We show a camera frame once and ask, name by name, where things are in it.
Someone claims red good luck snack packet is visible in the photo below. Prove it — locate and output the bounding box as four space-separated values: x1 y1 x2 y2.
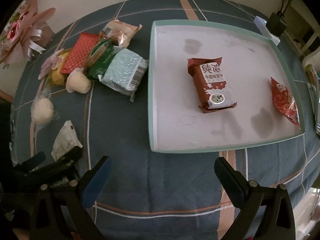
270 77 300 127

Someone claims dark red milk biscuit packet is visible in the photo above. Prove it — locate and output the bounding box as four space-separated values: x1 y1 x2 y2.
188 57 237 113

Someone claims white small snack packet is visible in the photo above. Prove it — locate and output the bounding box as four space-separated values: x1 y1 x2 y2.
51 120 82 161

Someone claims round white cake packet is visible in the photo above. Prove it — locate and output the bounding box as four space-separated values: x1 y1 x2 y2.
30 89 60 133

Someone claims yellow cake clear packet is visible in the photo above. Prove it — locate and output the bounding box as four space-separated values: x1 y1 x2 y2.
51 51 69 86

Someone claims mint green snack packet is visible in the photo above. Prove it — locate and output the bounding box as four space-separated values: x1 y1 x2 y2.
98 48 149 102

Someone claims purple snack packet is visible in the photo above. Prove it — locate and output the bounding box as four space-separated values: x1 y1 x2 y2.
38 49 64 80

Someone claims red dotted snack packet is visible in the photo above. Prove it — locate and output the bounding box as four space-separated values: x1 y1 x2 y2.
60 33 99 74

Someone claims green biscuit packet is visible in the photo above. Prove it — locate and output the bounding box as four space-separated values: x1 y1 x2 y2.
84 38 122 80

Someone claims green rimmed white tray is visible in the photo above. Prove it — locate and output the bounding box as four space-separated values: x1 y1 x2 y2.
148 20 305 153

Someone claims tan brown snack packet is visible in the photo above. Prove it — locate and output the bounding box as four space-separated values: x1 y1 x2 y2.
99 20 143 48

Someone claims pink paper flower bouquet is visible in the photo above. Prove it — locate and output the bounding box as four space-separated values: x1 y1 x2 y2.
1 0 56 68

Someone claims white power adapter block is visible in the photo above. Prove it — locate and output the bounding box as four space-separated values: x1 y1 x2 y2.
253 16 280 46

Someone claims black camera device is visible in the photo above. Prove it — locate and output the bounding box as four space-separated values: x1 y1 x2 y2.
266 12 287 37

